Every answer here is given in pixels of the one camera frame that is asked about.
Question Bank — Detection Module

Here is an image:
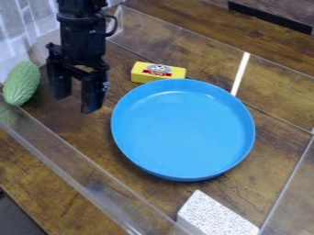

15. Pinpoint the yellow rectangular block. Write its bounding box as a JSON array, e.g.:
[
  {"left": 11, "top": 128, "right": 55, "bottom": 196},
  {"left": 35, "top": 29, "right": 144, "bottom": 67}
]
[{"left": 130, "top": 62, "right": 187, "bottom": 84}]

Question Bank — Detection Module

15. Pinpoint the green bumpy gourd toy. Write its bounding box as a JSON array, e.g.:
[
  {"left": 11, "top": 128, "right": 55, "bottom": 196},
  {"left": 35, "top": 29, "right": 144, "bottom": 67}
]
[{"left": 3, "top": 61, "right": 40, "bottom": 106}]

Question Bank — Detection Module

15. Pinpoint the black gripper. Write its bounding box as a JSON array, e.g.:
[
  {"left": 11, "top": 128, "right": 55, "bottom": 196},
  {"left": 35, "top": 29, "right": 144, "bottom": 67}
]
[{"left": 47, "top": 0, "right": 111, "bottom": 114}]

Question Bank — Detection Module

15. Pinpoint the white speckled foam block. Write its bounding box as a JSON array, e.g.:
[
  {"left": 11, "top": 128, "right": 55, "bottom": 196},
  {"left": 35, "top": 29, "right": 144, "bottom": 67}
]
[{"left": 176, "top": 190, "right": 259, "bottom": 235}]

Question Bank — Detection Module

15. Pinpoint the clear acrylic enclosure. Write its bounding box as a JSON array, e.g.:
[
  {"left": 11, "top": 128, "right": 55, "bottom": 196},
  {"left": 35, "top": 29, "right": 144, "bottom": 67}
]
[{"left": 0, "top": 0, "right": 314, "bottom": 235}]

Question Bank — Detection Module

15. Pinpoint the blue round tray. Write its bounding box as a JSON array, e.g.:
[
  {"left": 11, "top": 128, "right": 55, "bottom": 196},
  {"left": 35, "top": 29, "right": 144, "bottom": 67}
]
[{"left": 111, "top": 79, "right": 255, "bottom": 182}]

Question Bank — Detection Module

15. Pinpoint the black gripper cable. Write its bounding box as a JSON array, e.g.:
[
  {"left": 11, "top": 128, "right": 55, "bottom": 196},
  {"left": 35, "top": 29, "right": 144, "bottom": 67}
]
[{"left": 99, "top": 9, "right": 119, "bottom": 38}]

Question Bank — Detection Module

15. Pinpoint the white sheer curtain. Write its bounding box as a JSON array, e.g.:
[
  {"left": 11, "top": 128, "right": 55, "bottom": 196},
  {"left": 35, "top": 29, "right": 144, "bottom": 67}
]
[{"left": 0, "top": 0, "right": 59, "bottom": 84}]

